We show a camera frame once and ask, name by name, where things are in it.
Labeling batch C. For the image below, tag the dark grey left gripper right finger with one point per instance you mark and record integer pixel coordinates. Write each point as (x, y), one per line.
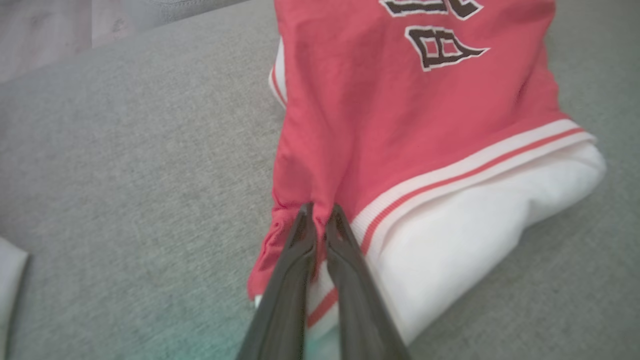
(360, 310)

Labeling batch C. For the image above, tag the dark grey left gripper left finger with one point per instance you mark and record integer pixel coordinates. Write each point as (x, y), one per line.
(280, 310)

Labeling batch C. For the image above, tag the red basketball jersey white sleeves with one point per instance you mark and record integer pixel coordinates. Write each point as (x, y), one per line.
(380, 125)

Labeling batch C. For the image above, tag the grey sofa seat cushion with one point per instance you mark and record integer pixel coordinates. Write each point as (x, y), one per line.
(200, 7)

